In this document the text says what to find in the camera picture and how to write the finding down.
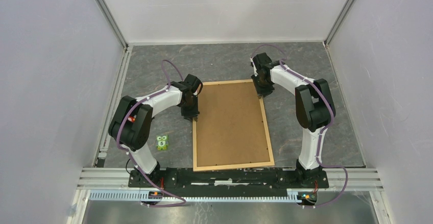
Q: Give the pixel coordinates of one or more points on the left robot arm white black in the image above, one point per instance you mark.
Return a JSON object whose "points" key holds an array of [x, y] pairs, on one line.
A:
{"points": [[131, 124]]}

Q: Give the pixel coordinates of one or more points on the left aluminium corner post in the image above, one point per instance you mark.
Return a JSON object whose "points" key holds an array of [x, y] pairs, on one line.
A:
{"points": [[112, 23]]}

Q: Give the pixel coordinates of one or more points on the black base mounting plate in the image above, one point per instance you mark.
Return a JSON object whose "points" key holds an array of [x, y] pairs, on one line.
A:
{"points": [[247, 182]]}

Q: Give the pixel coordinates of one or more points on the right aluminium corner post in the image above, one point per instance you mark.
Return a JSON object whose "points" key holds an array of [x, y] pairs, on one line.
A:
{"points": [[338, 22]]}

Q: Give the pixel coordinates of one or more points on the green owl number toy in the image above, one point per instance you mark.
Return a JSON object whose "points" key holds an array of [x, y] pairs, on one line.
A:
{"points": [[162, 142]]}

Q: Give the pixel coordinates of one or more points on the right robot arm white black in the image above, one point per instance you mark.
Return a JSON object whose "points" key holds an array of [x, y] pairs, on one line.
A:
{"points": [[314, 107]]}

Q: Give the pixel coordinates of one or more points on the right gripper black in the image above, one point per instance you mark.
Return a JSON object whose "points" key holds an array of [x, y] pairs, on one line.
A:
{"points": [[262, 91]]}

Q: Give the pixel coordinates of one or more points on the toothed aluminium rail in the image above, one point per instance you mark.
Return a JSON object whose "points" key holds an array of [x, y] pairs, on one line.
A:
{"points": [[149, 196]]}

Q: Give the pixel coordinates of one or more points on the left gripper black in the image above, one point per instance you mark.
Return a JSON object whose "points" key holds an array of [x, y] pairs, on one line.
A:
{"points": [[194, 114]]}

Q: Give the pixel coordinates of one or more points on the wooden picture frame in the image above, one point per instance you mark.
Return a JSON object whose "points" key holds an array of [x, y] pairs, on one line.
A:
{"points": [[233, 165]]}

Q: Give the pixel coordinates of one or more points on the aluminium corner post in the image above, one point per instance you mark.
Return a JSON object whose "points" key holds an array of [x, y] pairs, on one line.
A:
{"points": [[338, 22], [112, 23]]}

